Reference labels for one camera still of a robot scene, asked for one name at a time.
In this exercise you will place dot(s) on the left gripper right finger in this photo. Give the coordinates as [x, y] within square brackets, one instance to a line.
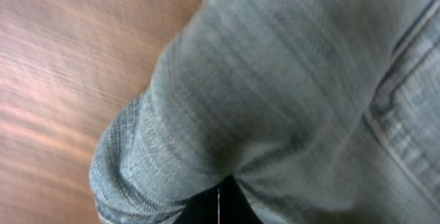
[234, 208]

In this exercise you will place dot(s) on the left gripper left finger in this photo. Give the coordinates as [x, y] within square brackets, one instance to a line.
[202, 208]

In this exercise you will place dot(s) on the light blue denim shorts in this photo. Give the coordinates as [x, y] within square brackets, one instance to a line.
[323, 111]

